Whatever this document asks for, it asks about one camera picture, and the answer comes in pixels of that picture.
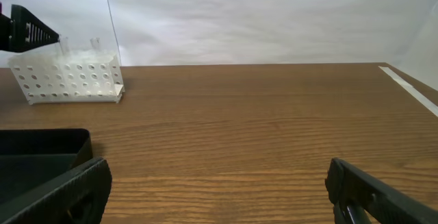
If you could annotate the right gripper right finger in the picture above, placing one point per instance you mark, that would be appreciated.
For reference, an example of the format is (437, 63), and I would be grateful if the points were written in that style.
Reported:
(376, 196)

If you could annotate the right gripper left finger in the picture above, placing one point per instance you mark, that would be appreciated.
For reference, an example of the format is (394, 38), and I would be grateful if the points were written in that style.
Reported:
(68, 196)

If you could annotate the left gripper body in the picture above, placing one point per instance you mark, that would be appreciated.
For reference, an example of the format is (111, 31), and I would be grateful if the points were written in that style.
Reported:
(4, 34)

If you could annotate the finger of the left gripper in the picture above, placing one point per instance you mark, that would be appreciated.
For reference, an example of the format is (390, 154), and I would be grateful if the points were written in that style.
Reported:
(20, 28)

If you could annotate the clear test tube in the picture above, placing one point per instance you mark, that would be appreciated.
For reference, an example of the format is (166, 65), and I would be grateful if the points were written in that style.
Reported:
(65, 46)
(96, 44)

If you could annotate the black tray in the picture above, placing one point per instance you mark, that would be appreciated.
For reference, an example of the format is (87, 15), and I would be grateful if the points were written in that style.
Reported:
(34, 142)

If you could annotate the white test tube rack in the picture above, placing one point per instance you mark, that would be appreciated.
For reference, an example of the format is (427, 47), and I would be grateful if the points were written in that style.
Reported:
(68, 80)

